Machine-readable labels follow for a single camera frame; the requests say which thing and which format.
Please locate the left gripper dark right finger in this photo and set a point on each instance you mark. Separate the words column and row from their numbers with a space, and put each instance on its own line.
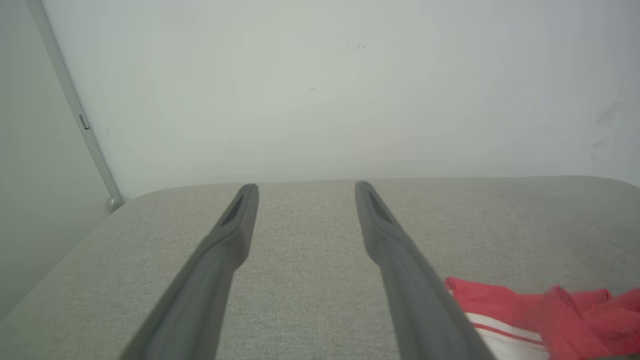
column 405, row 280

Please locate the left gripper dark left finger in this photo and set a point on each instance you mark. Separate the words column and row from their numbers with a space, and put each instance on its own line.
column 210, row 280

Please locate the red garment with white stripes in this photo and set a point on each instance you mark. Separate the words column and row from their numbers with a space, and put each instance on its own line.
column 505, row 305

